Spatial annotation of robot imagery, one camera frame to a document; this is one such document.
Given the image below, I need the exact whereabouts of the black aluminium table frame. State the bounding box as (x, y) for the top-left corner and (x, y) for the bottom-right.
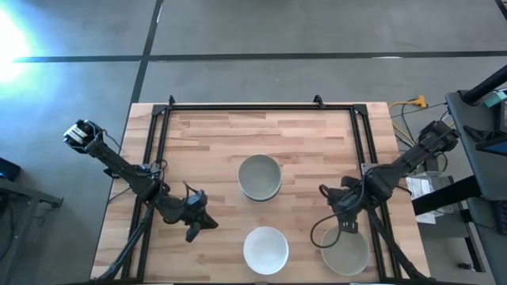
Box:
(93, 103), (433, 285)

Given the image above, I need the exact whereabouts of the black pole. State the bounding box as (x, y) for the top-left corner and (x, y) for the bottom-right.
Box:
(462, 65), (507, 105)

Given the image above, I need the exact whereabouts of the pale grey-green ceramic bowl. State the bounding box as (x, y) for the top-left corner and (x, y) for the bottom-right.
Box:
(237, 154), (283, 199)

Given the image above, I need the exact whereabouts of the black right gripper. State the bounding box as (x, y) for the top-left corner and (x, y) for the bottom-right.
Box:
(319, 176), (377, 236)

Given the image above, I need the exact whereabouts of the dark grey workstation desk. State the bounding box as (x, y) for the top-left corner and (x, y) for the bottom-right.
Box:
(445, 89), (507, 201)

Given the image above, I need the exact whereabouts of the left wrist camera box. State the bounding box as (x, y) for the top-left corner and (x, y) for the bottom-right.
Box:
(185, 190), (208, 208)

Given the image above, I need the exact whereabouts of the teal box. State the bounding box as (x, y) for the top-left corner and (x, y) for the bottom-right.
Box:
(483, 90), (507, 108)

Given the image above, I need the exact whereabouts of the dark blue device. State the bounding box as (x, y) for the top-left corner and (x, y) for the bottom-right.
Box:
(0, 157), (21, 182)

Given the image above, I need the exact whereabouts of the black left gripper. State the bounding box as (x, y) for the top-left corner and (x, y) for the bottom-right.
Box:
(164, 199), (219, 244)

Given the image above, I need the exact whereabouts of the blue tablet screen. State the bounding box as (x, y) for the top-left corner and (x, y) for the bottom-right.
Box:
(475, 134), (507, 156)

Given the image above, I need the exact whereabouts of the beige-grey ceramic bowl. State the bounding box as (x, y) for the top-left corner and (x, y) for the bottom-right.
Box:
(320, 224), (370, 277)

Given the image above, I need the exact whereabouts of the white paper box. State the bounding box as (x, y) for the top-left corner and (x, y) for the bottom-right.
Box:
(404, 172), (455, 225)

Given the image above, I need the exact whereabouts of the black desk crossbar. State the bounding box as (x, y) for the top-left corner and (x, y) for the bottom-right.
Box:
(411, 176), (482, 215)

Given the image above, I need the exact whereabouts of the yellow power cable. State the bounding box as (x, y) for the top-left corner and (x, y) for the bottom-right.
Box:
(387, 98), (417, 139)

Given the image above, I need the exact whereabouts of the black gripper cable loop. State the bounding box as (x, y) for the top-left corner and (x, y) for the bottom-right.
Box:
(310, 212), (342, 249)

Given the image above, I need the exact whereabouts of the dark side table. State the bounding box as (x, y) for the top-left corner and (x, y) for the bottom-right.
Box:
(0, 158), (64, 274)

